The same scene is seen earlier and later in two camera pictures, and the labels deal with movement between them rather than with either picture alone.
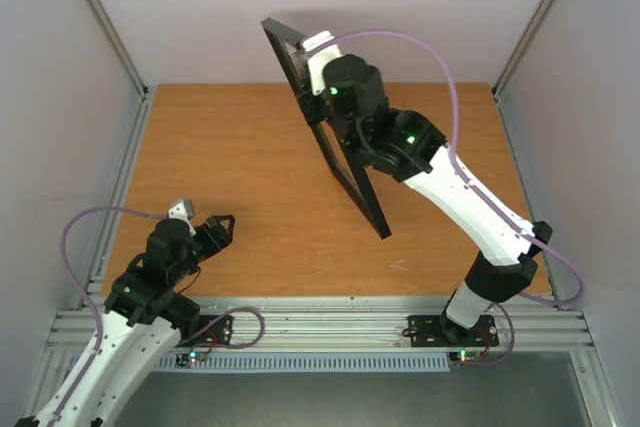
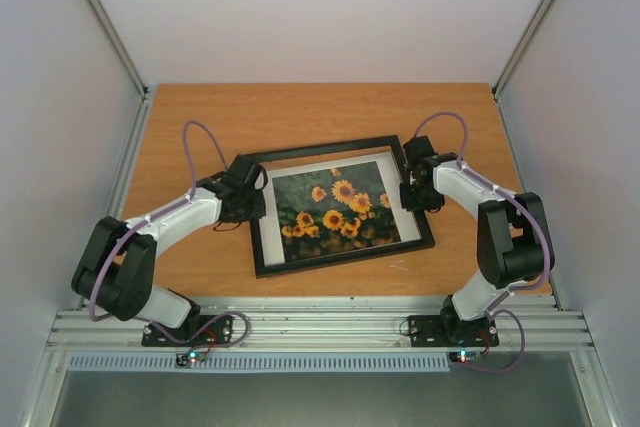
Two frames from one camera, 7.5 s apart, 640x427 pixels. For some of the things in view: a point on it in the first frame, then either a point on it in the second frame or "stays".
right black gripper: (310, 102) -> (413, 195)
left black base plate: (209, 330) stays
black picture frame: (285, 41) -> (311, 155)
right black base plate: (464, 325) stays
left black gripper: (225, 239) -> (259, 212)
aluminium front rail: (350, 325) stays
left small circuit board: (192, 359) stays
